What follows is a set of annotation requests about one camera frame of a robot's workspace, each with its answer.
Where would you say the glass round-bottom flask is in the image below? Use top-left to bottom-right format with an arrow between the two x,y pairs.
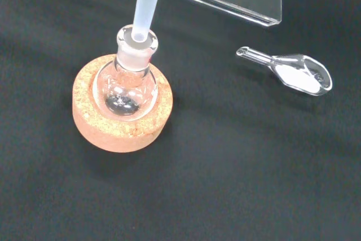
92,24 -> 159,124

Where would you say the glass weighing funnel with powder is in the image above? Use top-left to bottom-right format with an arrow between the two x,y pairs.
236,46 -> 333,97

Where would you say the black cloth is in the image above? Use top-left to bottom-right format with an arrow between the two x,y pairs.
0,0 -> 361,241

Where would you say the cork ring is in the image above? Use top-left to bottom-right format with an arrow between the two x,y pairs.
71,53 -> 174,154

